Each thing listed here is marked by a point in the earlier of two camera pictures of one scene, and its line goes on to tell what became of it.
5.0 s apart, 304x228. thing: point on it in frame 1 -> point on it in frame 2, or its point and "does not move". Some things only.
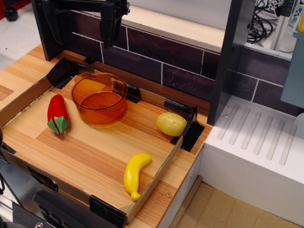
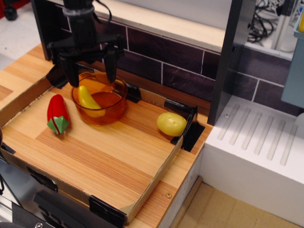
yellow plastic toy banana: (134, 168) -> (87, 99)
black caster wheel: (11, 14) does not move
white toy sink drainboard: (256, 153) does not move
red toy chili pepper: (58, 118) does not move
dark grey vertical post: (240, 23) does not move
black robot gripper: (58, 15) -> (84, 43)
